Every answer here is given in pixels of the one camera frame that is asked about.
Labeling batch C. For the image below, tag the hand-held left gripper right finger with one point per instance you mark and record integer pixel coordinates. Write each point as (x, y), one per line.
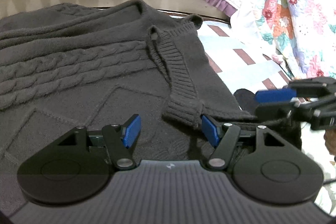
(210, 132)

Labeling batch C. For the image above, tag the colourful floral quilt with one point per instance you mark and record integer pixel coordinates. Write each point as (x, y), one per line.
(302, 16)

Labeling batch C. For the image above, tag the dark brown knit sweater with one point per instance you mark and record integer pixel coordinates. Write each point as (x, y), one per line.
(78, 69)

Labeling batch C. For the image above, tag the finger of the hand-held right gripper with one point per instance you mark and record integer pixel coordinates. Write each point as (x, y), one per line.
(275, 95)
(270, 111)

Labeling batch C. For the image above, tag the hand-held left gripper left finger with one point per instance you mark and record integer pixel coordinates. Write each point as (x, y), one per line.
(131, 132)

